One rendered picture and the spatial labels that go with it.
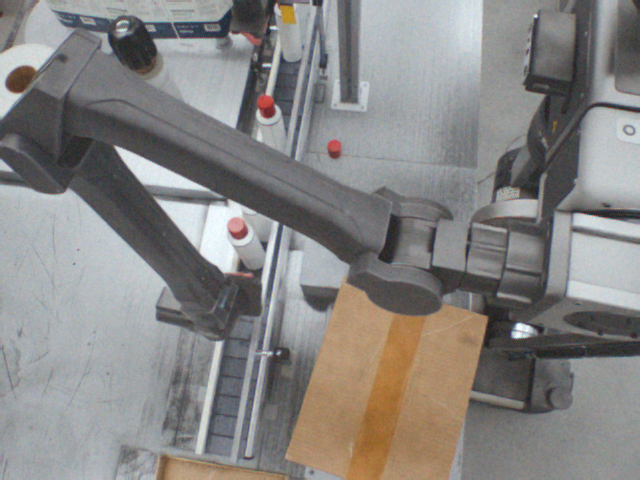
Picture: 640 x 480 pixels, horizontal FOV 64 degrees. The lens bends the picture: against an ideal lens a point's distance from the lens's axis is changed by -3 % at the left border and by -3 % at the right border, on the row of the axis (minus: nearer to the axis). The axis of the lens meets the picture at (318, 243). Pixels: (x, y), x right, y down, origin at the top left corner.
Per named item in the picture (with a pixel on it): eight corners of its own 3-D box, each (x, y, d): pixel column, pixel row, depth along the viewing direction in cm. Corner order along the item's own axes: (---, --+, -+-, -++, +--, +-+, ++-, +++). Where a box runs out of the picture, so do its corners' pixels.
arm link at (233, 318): (226, 348, 84) (231, 318, 82) (186, 337, 84) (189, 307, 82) (238, 327, 90) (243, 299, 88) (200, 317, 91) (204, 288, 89)
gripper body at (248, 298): (208, 274, 95) (193, 291, 88) (263, 280, 94) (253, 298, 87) (209, 306, 97) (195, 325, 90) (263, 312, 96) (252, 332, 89)
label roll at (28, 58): (33, 77, 134) (-1, 40, 120) (102, 85, 132) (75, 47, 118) (5, 144, 128) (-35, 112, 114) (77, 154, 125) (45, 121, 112)
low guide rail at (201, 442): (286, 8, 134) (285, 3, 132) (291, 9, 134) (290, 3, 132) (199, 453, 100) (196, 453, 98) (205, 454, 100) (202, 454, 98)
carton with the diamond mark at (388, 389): (346, 308, 112) (344, 273, 87) (457, 342, 108) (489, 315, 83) (301, 450, 103) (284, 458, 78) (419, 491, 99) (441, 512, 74)
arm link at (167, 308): (213, 328, 76) (232, 277, 80) (139, 308, 76) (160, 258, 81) (221, 354, 86) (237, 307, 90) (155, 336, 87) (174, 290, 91)
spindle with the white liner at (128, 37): (158, 95, 129) (107, 6, 101) (192, 97, 129) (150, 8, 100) (149, 126, 127) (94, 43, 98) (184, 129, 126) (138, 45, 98)
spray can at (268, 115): (269, 142, 123) (254, 89, 104) (291, 143, 123) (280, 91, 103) (265, 161, 121) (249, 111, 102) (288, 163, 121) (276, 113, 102)
